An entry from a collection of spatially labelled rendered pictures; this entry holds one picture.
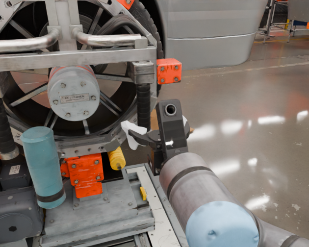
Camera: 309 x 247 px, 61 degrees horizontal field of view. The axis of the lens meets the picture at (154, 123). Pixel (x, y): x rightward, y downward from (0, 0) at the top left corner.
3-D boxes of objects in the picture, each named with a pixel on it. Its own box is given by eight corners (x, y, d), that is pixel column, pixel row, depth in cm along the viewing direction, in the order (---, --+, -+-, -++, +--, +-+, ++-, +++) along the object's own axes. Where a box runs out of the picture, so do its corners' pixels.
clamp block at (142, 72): (144, 73, 74) (144, 54, 71) (154, 83, 66) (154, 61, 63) (127, 74, 72) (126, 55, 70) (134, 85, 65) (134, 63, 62)
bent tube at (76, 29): (130, 36, 81) (129, -2, 76) (147, 49, 65) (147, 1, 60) (70, 39, 77) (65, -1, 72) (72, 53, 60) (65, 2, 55)
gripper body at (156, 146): (144, 160, 60) (161, 196, 50) (144, 127, 56) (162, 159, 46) (176, 155, 62) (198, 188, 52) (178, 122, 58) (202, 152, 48)
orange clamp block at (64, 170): (59, 145, 98) (59, 166, 102) (59, 157, 91) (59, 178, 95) (79, 145, 100) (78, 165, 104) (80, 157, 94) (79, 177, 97)
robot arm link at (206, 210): (225, 284, 37) (183, 263, 32) (190, 217, 48) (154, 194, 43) (276, 240, 36) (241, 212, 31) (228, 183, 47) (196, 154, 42)
